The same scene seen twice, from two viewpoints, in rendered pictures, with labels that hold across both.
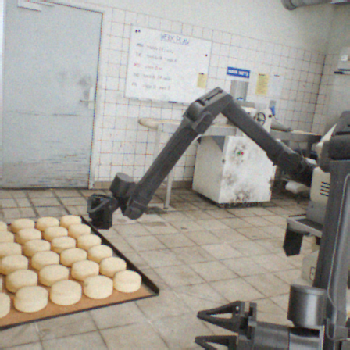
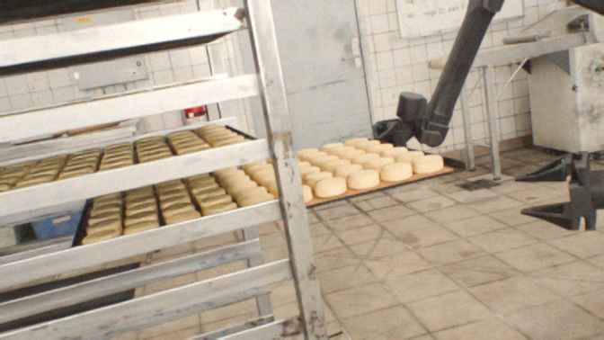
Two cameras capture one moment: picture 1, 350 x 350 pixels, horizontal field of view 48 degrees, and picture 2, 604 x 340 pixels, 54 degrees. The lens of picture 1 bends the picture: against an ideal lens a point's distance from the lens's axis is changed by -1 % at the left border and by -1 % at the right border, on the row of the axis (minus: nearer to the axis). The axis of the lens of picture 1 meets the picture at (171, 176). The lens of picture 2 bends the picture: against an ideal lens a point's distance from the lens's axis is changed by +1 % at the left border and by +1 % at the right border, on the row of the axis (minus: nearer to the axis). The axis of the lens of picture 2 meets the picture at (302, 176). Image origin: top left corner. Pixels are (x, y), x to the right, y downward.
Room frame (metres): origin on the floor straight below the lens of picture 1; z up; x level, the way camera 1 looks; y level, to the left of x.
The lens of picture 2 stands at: (-0.30, -0.07, 1.18)
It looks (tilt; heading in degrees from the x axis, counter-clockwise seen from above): 12 degrees down; 20
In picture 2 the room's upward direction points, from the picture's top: 10 degrees counter-clockwise
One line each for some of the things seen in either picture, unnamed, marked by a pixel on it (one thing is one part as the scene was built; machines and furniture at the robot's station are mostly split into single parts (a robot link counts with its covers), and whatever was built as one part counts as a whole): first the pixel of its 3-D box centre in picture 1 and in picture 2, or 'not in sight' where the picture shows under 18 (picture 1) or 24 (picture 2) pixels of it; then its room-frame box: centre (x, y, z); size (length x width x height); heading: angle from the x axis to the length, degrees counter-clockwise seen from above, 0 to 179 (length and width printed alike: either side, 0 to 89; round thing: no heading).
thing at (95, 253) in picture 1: (100, 253); (394, 155); (0.75, 0.13, 0.96); 0.05 x 0.05 x 0.02
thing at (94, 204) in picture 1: (95, 212); (384, 139); (1.09, 0.21, 0.93); 0.09 x 0.07 x 0.07; 169
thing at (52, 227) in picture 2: not in sight; (61, 210); (2.98, 2.94, 0.36); 0.47 x 0.38 x 0.26; 31
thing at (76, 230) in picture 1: (79, 231); (368, 147); (0.86, 0.20, 0.96); 0.05 x 0.05 x 0.02
